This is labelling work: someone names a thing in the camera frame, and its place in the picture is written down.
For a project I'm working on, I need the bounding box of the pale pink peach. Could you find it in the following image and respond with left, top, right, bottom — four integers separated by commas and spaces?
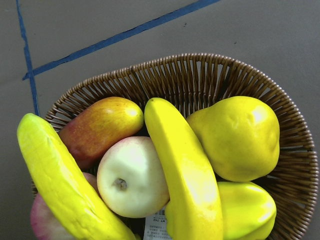
97, 136, 170, 218

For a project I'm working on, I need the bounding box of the brown wicker basket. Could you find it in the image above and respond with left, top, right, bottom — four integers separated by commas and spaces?
45, 53, 319, 240

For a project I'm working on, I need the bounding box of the yellow starfruit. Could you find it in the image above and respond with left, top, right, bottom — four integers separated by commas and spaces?
217, 181, 277, 240

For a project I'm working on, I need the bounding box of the yellow lemon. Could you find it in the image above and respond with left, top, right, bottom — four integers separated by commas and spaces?
186, 96, 280, 182

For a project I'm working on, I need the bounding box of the red apple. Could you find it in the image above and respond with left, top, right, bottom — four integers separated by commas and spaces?
30, 171, 101, 240

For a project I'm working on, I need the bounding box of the yellow banana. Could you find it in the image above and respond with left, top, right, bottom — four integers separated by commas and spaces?
17, 113, 136, 240
144, 97, 223, 240

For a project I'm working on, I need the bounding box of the orange yellow mango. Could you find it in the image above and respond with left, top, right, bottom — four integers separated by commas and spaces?
58, 96, 144, 170

